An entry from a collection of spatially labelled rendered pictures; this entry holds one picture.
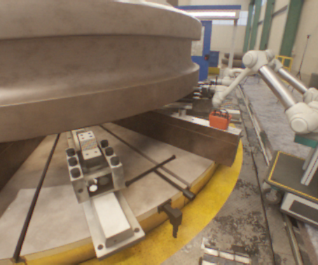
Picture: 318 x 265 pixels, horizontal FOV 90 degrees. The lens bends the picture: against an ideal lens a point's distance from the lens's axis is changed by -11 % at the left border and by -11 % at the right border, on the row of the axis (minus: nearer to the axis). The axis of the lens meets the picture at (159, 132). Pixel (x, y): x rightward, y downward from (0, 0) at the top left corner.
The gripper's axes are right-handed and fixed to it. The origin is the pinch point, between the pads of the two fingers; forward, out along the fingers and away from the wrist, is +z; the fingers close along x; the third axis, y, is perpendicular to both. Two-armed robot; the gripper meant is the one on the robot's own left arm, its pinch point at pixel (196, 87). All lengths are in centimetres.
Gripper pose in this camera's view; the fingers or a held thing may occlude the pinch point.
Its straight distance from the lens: 215.3
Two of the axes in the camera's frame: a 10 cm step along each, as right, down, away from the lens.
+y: 0.0, -8.9, -4.5
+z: -8.6, -2.3, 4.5
